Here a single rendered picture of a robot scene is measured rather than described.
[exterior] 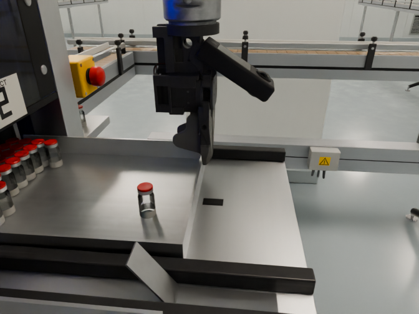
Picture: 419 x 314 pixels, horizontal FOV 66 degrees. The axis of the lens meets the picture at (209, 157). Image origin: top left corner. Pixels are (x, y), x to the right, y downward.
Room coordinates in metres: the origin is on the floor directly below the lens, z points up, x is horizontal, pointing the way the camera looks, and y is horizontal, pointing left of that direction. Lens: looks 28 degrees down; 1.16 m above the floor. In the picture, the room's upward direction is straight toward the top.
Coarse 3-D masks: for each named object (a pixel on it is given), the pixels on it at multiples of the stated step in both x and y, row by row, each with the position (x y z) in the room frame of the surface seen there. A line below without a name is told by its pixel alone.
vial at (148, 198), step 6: (138, 192) 0.35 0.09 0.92; (150, 192) 0.35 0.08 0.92; (138, 198) 0.35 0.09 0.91; (144, 198) 0.35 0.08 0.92; (150, 198) 0.35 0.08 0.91; (138, 204) 0.35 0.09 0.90; (144, 204) 0.35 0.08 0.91; (150, 204) 0.35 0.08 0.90; (144, 210) 0.35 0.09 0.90; (150, 210) 0.35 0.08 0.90; (144, 216) 0.35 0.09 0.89; (150, 216) 0.35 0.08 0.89
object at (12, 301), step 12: (0, 300) 0.19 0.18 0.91; (12, 300) 0.19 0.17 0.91; (24, 300) 0.19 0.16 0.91; (36, 300) 0.19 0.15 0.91; (0, 312) 0.19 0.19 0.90; (12, 312) 0.19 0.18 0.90; (24, 312) 0.19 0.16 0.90; (36, 312) 0.19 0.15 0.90; (48, 312) 0.19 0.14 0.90; (60, 312) 0.19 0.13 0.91; (72, 312) 0.19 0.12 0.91; (84, 312) 0.19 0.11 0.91; (96, 312) 0.18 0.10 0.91; (108, 312) 0.18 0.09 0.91; (120, 312) 0.18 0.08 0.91; (132, 312) 0.18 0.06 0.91; (144, 312) 0.18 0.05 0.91; (156, 312) 0.18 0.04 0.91
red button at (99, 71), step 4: (92, 68) 0.66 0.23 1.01; (96, 68) 0.66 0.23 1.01; (100, 68) 0.66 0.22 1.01; (92, 72) 0.65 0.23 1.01; (96, 72) 0.65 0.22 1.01; (100, 72) 0.66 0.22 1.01; (104, 72) 0.67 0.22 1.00; (92, 76) 0.64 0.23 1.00; (96, 76) 0.64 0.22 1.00; (100, 76) 0.65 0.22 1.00; (104, 76) 0.67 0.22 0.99; (92, 80) 0.64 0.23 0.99; (96, 80) 0.64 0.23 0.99; (100, 80) 0.65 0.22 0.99; (104, 80) 0.66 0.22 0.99; (92, 84) 0.65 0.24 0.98; (96, 84) 0.65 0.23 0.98; (100, 84) 0.65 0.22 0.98
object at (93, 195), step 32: (64, 160) 0.51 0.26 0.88; (96, 160) 0.51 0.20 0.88; (128, 160) 0.51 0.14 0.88; (160, 160) 0.51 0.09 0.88; (192, 160) 0.51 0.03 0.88; (32, 192) 0.41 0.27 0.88; (64, 192) 0.41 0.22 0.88; (96, 192) 0.41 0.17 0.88; (128, 192) 0.41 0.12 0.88; (160, 192) 0.41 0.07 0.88; (192, 192) 0.36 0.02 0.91; (32, 224) 0.33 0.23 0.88; (64, 224) 0.33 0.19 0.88; (96, 224) 0.33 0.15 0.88; (128, 224) 0.33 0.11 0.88; (160, 224) 0.33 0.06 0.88; (192, 224) 0.33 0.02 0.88; (160, 256) 0.26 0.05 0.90
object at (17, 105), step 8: (0, 80) 0.42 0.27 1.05; (8, 80) 0.44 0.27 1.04; (16, 80) 0.46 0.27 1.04; (8, 88) 0.43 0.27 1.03; (16, 88) 0.45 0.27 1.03; (0, 96) 0.42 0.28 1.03; (8, 96) 0.43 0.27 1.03; (16, 96) 0.45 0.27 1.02; (8, 104) 0.43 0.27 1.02; (16, 104) 0.44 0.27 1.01; (24, 104) 0.46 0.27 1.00; (16, 112) 0.44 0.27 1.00; (24, 112) 0.45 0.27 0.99; (0, 120) 0.40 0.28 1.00; (8, 120) 0.42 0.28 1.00; (0, 128) 0.40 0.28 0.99
